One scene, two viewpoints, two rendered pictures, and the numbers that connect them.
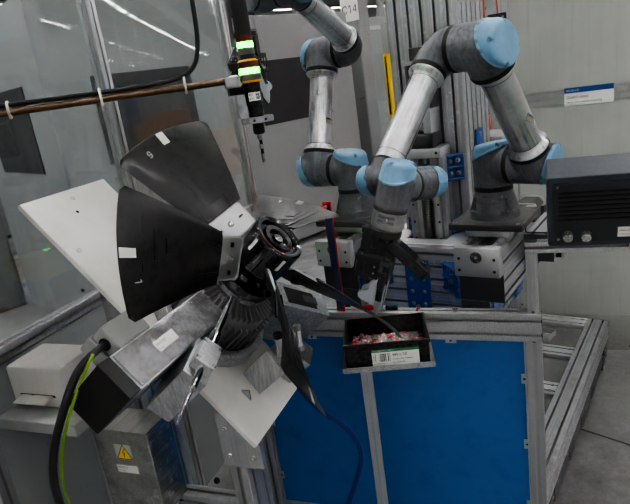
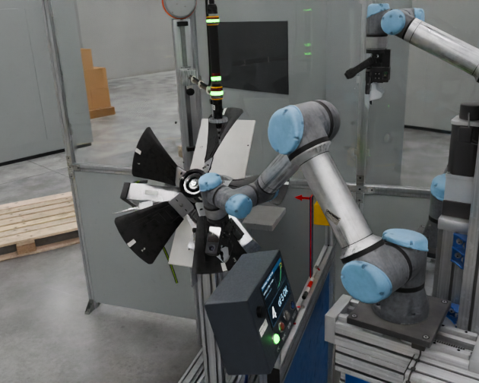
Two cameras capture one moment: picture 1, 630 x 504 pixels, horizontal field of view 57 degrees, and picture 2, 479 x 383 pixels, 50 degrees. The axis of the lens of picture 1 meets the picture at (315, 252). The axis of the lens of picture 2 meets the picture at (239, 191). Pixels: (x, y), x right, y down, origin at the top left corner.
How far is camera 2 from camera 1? 224 cm
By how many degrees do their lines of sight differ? 83
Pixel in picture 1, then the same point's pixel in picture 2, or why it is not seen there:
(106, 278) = (197, 163)
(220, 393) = (180, 235)
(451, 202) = (455, 284)
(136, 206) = (147, 136)
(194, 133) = (233, 115)
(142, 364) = (134, 192)
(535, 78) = not seen: outside the picture
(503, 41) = (277, 131)
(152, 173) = (211, 126)
